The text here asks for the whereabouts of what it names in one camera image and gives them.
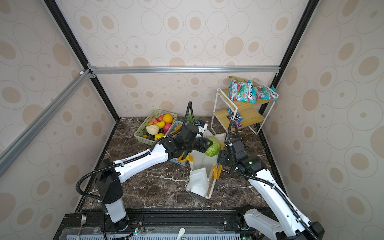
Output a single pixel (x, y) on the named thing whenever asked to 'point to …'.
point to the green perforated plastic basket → (139, 132)
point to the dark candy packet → (238, 118)
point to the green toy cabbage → (214, 149)
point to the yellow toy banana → (160, 124)
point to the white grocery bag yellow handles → (205, 169)
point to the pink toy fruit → (166, 127)
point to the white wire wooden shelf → (252, 115)
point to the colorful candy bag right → (263, 93)
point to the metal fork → (84, 219)
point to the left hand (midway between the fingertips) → (215, 141)
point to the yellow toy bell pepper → (158, 136)
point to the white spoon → (181, 233)
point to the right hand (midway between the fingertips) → (223, 156)
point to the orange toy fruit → (168, 118)
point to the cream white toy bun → (152, 129)
